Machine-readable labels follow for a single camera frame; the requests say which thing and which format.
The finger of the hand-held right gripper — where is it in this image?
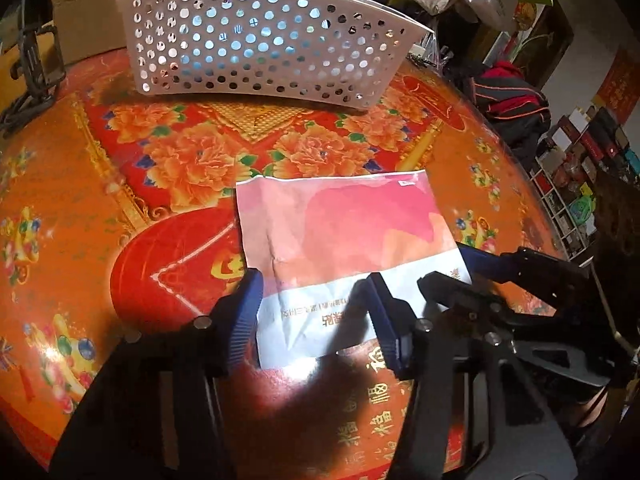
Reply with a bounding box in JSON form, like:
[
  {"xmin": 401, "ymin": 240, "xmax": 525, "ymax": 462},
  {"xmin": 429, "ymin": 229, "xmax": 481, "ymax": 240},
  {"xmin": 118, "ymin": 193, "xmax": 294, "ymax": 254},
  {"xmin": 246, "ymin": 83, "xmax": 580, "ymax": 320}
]
[
  {"xmin": 456, "ymin": 243, "xmax": 592, "ymax": 312},
  {"xmin": 418, "ymin": 270, "xmax": 552, "ymax": 342}
]

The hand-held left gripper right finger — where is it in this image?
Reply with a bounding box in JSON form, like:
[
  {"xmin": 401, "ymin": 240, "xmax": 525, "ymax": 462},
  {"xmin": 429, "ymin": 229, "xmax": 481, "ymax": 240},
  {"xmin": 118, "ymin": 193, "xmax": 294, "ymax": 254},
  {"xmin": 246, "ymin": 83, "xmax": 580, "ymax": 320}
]
[{"xmin": 367, "ymin": 272, "xmax": 576, "ymax": 480}]

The shelf of boxes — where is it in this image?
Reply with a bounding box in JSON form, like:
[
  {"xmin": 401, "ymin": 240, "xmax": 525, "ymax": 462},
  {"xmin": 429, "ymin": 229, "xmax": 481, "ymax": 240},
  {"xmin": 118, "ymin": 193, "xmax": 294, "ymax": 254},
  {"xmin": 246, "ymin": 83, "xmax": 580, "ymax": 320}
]
[{"xmin": 530, "ymin": 105, "xmax": 640, "ymax": 261}]

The open brown cardboard box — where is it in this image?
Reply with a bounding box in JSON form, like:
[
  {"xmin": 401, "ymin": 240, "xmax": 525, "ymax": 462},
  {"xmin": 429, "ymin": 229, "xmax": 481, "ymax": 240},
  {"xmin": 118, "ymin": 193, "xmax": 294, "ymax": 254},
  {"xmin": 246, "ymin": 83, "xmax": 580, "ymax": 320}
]
[{"xmin": 49, "ymin": 0, "xmax": 166, "ymax": 53}]

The red wall poster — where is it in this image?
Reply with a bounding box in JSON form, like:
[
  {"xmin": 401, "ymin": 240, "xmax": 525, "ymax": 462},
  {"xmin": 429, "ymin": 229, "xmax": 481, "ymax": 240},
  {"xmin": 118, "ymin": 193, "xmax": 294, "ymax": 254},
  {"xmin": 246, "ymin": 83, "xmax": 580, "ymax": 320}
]
[{"xmin": 595, "ymin": 47, "xmax": 640, "ymax": 126}]

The red and black backpack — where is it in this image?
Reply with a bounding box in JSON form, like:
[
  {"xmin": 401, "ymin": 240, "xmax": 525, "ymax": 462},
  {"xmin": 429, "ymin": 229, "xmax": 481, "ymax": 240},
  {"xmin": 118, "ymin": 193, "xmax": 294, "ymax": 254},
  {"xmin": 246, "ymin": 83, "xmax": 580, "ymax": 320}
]
[{"xmin": 472, "ymin": 60, "xmax": 551, "ymax": 156}]

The white perforated plastic basket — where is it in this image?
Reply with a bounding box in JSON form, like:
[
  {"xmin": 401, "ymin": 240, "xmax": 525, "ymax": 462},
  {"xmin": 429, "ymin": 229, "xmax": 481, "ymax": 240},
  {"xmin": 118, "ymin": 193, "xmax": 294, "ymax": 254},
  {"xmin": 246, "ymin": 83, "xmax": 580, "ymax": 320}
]
[{"xmin": 109, "ymin": 0, "xmax": 435, "ymax": 111}]

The pink and white packet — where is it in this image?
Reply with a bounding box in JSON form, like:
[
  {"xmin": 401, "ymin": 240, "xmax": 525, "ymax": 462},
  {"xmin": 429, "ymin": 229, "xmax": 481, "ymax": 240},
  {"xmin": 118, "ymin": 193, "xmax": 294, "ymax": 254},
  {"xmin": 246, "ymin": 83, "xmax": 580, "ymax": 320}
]
[{"xmin": 235, "ymin": 170, "xmax": 473, "ymax": 371}]

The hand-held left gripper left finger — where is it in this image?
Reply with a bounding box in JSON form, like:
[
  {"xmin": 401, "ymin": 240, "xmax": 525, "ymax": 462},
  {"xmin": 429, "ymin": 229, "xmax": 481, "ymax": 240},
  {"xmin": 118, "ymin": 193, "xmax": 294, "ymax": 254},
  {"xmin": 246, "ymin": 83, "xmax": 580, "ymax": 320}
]
[{"xmin": 47, "ymin": 268, "xmax": 264, "ymax": 480}]

